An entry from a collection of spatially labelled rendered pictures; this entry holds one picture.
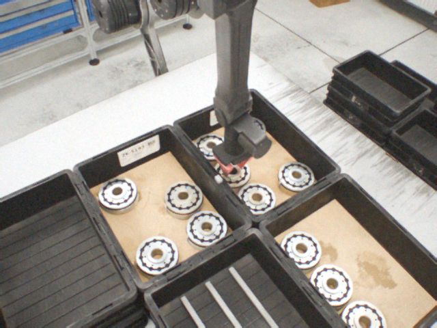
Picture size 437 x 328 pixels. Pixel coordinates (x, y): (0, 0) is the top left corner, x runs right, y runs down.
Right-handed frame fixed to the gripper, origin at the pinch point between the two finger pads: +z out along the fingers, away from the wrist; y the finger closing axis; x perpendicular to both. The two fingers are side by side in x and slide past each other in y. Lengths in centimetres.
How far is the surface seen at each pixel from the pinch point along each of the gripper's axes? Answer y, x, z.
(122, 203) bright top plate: -30.3, 7.3, 0.8
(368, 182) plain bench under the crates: 44, -20, 17
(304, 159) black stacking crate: 20.3, -8.0, 1.3
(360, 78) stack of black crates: 112, 35, 38
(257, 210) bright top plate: -2.1, -13.7, 1.3
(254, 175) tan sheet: 6.1, -2.7, 4.1
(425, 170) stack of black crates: 97, -22, 46
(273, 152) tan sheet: 16.6, 1.0, 4.2
